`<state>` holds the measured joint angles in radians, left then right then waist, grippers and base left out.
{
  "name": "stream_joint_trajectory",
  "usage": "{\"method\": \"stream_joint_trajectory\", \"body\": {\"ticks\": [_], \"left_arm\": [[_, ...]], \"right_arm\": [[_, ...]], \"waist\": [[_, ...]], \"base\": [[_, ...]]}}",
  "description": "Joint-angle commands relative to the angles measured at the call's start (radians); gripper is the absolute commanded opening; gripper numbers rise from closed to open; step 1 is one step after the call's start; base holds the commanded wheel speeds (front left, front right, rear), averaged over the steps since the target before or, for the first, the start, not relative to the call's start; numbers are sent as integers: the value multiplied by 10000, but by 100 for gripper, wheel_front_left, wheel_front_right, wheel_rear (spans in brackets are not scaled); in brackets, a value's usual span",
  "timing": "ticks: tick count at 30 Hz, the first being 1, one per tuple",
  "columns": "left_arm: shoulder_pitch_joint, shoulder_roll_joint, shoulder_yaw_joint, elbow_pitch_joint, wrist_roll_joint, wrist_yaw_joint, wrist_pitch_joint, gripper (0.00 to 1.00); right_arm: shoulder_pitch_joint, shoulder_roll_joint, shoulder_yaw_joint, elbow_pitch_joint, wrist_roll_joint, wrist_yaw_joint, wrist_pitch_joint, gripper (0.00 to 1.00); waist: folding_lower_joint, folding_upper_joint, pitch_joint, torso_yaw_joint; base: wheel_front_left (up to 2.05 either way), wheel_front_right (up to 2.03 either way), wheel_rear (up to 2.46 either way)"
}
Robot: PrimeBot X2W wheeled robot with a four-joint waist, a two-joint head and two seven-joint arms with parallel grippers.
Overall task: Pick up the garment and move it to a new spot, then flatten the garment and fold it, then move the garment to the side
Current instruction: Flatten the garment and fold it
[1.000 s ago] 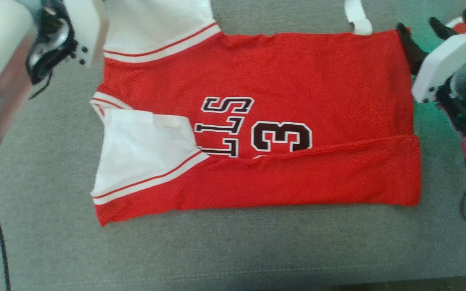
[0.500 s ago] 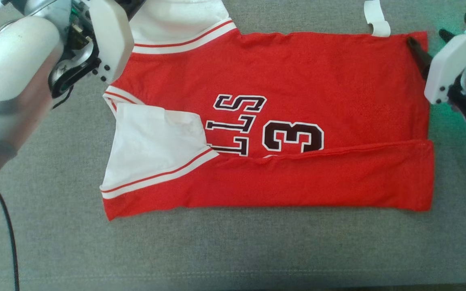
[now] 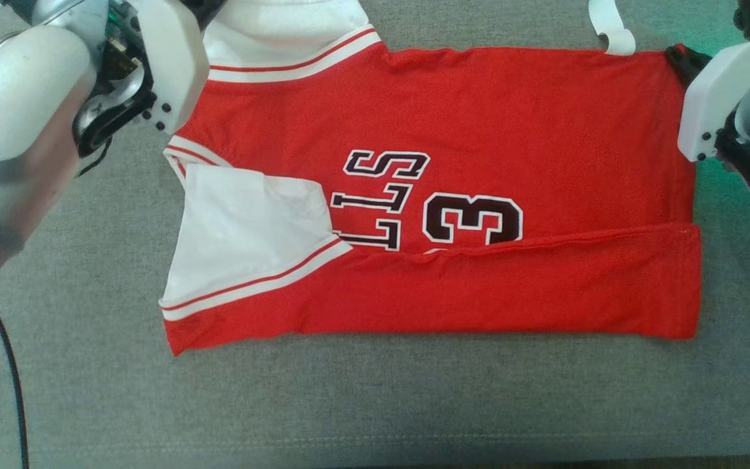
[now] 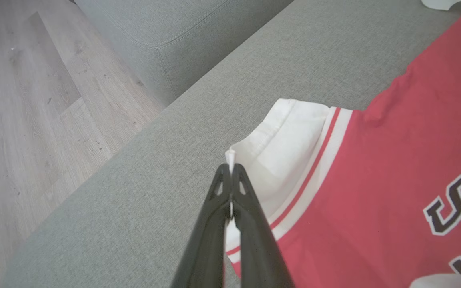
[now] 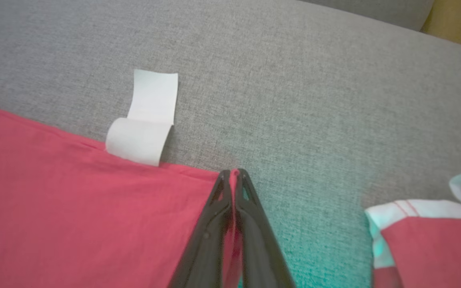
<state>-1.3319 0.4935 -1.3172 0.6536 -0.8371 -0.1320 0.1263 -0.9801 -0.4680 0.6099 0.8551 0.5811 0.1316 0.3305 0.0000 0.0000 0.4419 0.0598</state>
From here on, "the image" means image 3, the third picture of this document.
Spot large grey sofa seat cushion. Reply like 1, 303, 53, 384
0, 0, 750, 469

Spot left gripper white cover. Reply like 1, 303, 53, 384
72, 0, 227, 158

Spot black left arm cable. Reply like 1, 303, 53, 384
0, 134, 114, 469

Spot red basketball jersey white sleeves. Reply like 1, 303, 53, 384
157, 0, 703, 358

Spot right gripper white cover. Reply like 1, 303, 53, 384
665, 31, 750, 197

